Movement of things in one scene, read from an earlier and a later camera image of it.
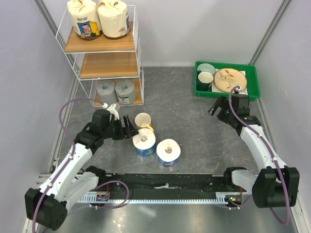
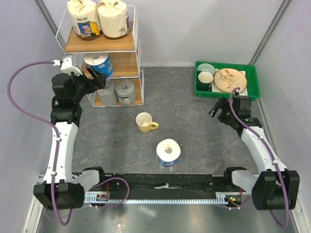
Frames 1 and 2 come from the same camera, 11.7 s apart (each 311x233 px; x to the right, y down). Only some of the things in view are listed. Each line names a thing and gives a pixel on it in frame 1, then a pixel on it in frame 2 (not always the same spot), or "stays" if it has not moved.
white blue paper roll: [144, 142] → [100, 62]
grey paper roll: [106, 90] stays
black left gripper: [132, 130] → [92, 84]
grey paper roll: [126, 91] stays
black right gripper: [223, 102] stays
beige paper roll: [84, 18] stays
